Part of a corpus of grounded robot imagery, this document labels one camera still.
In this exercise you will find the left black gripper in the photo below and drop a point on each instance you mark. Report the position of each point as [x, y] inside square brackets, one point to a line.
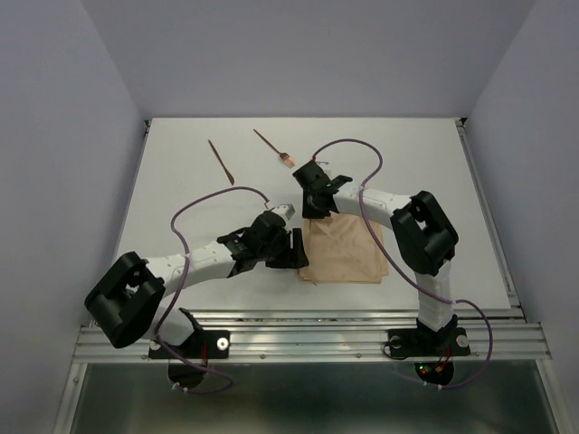
[294, 247]

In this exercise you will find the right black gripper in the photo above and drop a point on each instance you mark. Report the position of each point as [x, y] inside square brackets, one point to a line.
[311, 202]

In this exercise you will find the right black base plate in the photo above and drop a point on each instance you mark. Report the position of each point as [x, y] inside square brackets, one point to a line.
[402, 343]

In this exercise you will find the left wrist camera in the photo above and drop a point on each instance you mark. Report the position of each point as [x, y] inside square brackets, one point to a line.
[286, 211]

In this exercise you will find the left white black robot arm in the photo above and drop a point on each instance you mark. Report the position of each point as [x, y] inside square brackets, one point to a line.
[126, 302]

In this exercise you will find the copper knife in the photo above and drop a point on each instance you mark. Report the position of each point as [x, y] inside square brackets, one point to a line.
[228, 174]

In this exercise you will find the aluminium rail frame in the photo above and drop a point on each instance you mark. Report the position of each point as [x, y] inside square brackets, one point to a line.
[300, 371]

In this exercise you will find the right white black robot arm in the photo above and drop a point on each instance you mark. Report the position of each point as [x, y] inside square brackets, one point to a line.
[426, 241]

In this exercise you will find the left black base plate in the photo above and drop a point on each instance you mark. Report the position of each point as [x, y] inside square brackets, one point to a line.
[196, 345]

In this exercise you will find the peach satin napkin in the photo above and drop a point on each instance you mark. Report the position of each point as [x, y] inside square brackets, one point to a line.
[342, 249]

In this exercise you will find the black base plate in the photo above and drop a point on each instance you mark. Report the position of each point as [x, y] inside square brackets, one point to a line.
[402, 343]
[196, 345]

